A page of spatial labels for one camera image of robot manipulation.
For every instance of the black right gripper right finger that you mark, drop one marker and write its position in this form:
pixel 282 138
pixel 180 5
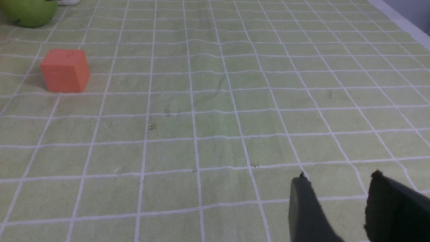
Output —
pixel 395 212

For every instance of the green checkered tablecloth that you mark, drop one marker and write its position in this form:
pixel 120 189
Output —
pixel 198 113

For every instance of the green striped ball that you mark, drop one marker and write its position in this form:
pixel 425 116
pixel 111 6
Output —
pixel 29 13

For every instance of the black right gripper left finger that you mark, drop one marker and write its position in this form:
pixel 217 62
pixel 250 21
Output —
pixel 307 221

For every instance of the orange foam cube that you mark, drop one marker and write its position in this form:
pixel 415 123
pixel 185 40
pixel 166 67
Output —
pixel 65 70

